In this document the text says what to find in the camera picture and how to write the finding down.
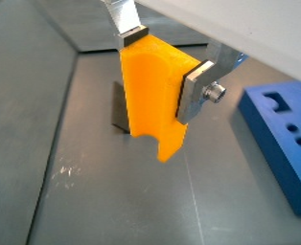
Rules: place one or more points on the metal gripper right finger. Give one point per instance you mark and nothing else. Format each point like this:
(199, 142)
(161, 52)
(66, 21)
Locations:
(200, 85)

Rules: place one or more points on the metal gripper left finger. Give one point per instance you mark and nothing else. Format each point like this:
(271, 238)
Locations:
(128, 31)

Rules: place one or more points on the yellow arch block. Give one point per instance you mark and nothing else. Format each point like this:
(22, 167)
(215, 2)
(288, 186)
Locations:
(153, 67)

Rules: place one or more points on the blue shape-sorting board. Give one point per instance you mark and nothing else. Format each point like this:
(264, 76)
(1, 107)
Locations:
(269, 108)

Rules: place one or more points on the black curved fixture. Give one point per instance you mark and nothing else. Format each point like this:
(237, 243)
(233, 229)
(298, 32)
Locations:
(118, 116)

